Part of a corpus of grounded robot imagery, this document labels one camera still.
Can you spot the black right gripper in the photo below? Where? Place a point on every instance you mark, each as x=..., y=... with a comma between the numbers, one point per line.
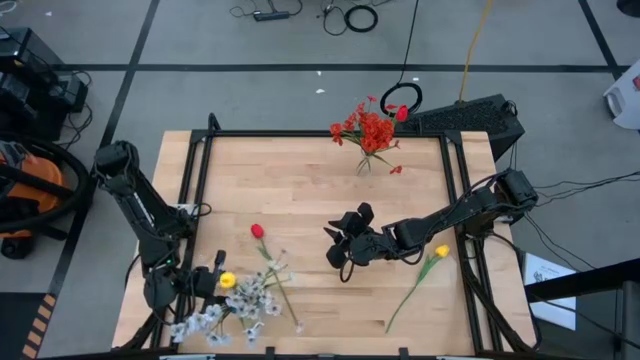
x=370, y=245

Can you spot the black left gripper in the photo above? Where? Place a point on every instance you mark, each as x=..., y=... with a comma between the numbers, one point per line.
x=197, y=285

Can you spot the yellow tulip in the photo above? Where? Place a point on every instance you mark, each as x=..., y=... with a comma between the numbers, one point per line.
x=442, y=251
x=227, y=280

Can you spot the white flower bunch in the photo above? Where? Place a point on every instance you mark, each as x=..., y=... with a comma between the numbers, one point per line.
x=200, y=317
x=250, y=300

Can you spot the red tulip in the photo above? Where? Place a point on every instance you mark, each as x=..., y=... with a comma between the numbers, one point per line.
x=401, y=113
x=256, y=231

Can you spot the red blossom bunch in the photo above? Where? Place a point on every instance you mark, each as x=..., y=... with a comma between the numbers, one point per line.
x=380, y=132
x=350, y=122

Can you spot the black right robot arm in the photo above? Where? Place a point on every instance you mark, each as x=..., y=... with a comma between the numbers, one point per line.
x=450, y=215

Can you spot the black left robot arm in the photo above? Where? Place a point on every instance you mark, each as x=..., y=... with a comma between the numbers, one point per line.
x=135, y=200

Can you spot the clear glass vase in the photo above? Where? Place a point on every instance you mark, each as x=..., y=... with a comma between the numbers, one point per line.
x=365, y=162

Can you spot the orange vacuum cleaner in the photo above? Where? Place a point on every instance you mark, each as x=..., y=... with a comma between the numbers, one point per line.
x=42, y=172
x=82, y=175

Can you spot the white paper sheet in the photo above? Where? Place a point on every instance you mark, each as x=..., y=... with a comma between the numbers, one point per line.
x=550, y=310

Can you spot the black power strip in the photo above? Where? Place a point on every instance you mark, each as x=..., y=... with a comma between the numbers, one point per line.
x=271, y=15

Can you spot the black metal stand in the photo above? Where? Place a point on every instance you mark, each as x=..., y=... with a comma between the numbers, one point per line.
x=600, y=277

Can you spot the black equipment stack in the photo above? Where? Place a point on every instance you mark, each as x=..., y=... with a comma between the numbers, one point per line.
x=30, y=95

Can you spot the white plastic object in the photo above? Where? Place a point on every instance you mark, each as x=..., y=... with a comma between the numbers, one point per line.
x=625, y=105

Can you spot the black table frame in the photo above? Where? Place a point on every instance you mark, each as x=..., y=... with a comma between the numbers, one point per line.
x=325, y=133

